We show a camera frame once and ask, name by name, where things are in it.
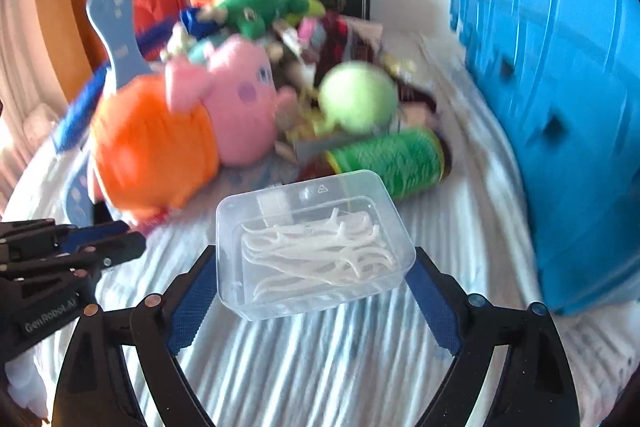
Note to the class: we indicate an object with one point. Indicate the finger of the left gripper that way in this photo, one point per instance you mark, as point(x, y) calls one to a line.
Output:
point(43, 237)
point(40, 295)

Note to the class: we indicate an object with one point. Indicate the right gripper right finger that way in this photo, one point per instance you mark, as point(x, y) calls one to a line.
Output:
point(454, 319)

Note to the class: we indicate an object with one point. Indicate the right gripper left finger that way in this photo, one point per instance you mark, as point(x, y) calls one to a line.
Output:
point(161, 326)

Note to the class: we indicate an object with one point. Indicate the clear floss pick box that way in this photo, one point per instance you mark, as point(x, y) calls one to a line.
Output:
point(309, 246)

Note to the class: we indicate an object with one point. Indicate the pink pig orange dress plush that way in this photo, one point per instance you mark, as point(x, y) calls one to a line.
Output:
point(157, 141)

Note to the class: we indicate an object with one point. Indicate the striped white tablecloth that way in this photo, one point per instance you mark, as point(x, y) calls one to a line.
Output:
point(371, 362)

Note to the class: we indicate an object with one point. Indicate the blue bristle brush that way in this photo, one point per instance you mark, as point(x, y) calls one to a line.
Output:
point(74, 124)

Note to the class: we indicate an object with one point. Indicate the brown bottle green label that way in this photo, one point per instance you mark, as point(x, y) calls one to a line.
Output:
point(408, 162)

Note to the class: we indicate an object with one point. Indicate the blue paddle toy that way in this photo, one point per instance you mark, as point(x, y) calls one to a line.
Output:
point(113, 22)

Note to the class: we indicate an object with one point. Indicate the green plush ball toy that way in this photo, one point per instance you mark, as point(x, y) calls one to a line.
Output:
point(357, 97)

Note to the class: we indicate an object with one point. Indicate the red plastic basket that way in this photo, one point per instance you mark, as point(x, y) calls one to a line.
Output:
point(153, 23)

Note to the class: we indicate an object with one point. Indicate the dark red patterned cloth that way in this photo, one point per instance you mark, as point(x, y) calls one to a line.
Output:
point(333, 39)

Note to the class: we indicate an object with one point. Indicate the blue plastic storage bin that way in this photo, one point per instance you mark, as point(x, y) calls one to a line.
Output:
point(562, 78)

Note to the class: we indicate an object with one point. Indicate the green dinosaur plush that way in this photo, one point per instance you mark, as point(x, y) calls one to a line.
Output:
point(249, 18)

